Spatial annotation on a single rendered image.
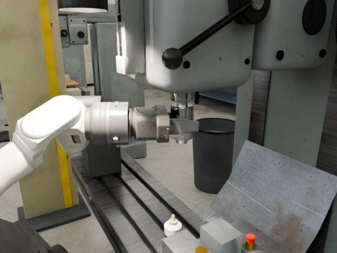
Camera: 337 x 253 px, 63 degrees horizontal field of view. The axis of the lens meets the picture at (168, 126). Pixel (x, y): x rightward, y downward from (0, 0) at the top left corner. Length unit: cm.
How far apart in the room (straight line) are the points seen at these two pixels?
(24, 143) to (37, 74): 168
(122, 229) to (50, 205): 178
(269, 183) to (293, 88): 28
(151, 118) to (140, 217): 38
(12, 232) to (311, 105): 131
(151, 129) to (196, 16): 22
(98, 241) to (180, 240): 168
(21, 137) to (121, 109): 18
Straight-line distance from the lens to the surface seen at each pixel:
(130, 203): 89
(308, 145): 83
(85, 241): 225
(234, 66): 50
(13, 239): 146
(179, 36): 43
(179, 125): 55
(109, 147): 103
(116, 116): 53
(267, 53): 54
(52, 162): 238
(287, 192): 86
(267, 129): 91
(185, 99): 54
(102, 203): 91
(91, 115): 54
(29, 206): 252
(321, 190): 82
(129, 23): 48
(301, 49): 61
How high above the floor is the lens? 140
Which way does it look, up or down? 18 degrees down
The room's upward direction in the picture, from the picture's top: straight up
